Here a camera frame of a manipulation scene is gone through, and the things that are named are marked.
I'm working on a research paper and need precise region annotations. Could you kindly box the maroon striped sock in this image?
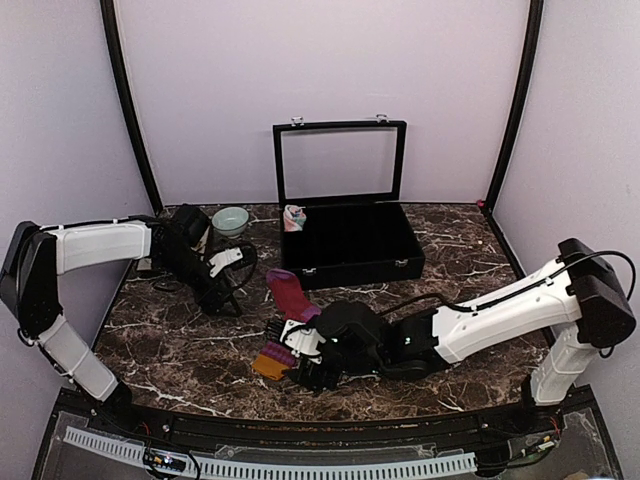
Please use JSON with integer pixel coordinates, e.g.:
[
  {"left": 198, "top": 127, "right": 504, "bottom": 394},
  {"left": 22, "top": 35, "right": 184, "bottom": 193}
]
[{"left": 252, "top": 269, "right": 321, "bottom": 381}]

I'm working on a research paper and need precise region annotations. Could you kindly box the white slotted cable duct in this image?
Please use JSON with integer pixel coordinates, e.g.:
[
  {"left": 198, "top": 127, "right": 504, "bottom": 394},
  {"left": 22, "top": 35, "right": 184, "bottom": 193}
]
[{"left": 62, "top": 427, "right": 478, "bottom": 479}]

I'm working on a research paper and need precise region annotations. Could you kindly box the right celadon bowl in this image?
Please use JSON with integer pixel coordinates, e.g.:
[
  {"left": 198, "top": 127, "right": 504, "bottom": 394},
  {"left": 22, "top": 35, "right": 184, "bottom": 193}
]
[{"left": 211, "top": 206, "right": 249, "bottom": 239}]

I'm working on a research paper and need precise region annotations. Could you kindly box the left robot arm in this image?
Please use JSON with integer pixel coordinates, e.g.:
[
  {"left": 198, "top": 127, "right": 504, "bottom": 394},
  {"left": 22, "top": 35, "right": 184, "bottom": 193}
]
[{"left": 1, "top": 216, "right": 257, "bottom": 436}]

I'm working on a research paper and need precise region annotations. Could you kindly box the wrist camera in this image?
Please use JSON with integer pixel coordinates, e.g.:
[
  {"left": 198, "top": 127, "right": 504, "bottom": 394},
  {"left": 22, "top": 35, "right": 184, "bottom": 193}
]
[
  {"left": 170, "top": 204, "right": 210, "bottom": 248},
  {"left": 315, "top": 300, "right": 386, "bottom": 342}
]

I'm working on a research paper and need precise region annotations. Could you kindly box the floral coaster mat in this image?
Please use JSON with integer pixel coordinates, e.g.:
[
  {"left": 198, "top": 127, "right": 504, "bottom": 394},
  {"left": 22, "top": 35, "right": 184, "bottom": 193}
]
[{"left": 136, "top": 258, "right": 153, "bottom": 272}]

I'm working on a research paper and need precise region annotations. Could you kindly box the small circuit board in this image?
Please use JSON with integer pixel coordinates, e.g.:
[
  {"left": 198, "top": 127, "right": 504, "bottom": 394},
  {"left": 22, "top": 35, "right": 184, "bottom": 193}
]
[{"left": 143, "top": 450, "right": 186, "bottom": 473}]

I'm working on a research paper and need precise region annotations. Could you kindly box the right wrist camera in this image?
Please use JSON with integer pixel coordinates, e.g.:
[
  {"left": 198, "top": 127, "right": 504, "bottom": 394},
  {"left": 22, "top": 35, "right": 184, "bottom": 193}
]
[{"left": 315, "top": 300, "right": 386, "bottom": 342}]

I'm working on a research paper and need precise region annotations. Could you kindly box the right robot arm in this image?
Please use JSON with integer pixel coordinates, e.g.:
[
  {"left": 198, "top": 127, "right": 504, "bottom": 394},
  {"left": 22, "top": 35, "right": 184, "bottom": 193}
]
[{"left": 279, "top": 238, "right": 637, "bottom": 434}]

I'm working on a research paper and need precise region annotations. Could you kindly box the black front rail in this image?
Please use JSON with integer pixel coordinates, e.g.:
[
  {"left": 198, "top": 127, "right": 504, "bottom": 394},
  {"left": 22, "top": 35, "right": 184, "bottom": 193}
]
[{"left": 54, "top": 387, "right": 596, "bottom": 451}]

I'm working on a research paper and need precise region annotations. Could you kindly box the black frame post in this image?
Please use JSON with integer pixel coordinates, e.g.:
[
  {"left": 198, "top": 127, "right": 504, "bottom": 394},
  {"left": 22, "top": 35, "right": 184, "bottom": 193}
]
[
  {"left": 484, "top": 0, "right": 544, "bottom": 216},
  {"left": 99, "top": 0, "right": 164, "bottom": 214}
]

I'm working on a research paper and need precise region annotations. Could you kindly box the right black frame post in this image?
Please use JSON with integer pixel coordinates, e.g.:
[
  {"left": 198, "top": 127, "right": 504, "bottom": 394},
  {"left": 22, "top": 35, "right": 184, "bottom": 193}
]
[{"left": 484, "top": 0, "right": 544, "bottom": 216}]

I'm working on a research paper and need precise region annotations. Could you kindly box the pink patterned sock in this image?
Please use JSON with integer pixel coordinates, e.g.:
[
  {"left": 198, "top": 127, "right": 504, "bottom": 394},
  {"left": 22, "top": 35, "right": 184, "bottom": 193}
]
[{"left": 283, "top": 205, "right": 307, "bottom": 233}]

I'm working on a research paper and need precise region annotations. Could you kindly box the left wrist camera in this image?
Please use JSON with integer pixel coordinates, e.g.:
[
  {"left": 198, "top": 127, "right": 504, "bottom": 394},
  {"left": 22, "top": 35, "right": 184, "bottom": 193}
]
[{"left": 170, "top": 204, "right": 210, "bottom": 248}]

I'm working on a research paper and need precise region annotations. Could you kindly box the left black frame post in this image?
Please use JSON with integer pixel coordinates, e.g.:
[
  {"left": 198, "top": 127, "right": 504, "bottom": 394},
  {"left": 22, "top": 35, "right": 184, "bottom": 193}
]
[{"left": 99, "top": 0, "right": 164, "bottom": 214}]

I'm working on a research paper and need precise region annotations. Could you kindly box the black display case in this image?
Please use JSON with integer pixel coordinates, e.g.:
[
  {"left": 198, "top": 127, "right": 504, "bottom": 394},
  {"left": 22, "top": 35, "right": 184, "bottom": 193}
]
[{"left": 272, "top": 115, "right": 425, "bottom": 290}]

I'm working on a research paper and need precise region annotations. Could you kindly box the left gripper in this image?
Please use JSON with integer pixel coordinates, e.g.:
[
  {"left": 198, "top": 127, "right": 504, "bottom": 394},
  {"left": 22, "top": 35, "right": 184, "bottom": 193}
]
[{"left": 155, "top": 247, "right": 242, "bottom": 317}]

